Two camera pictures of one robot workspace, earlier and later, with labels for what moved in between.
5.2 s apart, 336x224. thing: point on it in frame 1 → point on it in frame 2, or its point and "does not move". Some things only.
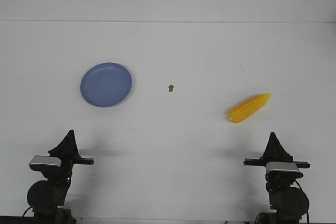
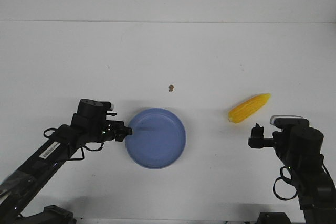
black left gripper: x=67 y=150 → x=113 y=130
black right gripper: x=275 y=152 → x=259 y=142
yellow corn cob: x=247 y=107 does not move
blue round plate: x=106 y=85 → x=158 y=138
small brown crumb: x=171 y=87 does not move
